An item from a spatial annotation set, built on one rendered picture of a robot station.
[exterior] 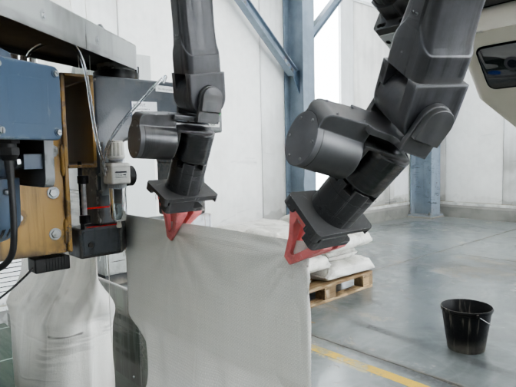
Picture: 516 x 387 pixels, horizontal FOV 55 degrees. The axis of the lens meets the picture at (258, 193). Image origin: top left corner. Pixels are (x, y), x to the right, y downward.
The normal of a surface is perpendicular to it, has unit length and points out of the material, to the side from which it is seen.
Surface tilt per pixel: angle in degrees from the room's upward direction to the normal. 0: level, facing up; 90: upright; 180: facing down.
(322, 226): 46
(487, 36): 130
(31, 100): 90
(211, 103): 101
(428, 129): 123
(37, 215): 90
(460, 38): 112
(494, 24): 40
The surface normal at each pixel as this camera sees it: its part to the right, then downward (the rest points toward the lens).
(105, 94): 0.67, 0.04
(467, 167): -0.75, 0.07
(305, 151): -0.86, -0.22
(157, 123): 0.54, 0.24
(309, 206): 0.47, -0.67
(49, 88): 0.92, 0.01
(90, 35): 0.99, -0.01
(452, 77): 0.32, 0.59
